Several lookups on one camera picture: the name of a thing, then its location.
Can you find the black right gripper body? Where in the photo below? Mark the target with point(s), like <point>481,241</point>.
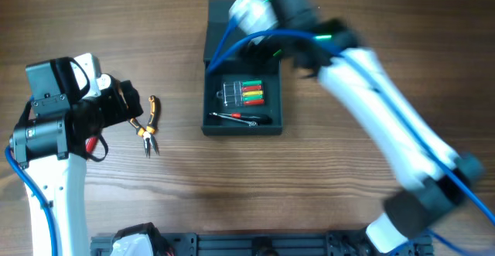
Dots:
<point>264,49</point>

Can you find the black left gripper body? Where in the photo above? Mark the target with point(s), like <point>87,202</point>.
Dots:
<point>129,100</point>

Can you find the orange black pliers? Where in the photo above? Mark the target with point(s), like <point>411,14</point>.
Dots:
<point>147,133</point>

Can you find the clear case coloured screwdrivers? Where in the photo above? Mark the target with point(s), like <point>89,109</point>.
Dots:
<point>242,93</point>

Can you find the black red screwdriver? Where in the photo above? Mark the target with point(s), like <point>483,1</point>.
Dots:
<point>261,119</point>

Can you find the silver L-shaped socket wrench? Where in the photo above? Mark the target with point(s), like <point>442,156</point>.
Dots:
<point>249,123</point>

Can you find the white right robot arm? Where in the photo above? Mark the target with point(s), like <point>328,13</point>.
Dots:
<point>434,178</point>

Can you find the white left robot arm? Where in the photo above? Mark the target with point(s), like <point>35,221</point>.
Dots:
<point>71,101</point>

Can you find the black open box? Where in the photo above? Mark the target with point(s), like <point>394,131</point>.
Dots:
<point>237,69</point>

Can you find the red handled cutters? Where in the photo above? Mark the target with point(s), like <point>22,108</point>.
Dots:
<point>91,144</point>

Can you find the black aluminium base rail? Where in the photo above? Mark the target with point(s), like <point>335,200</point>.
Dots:
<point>331,243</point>

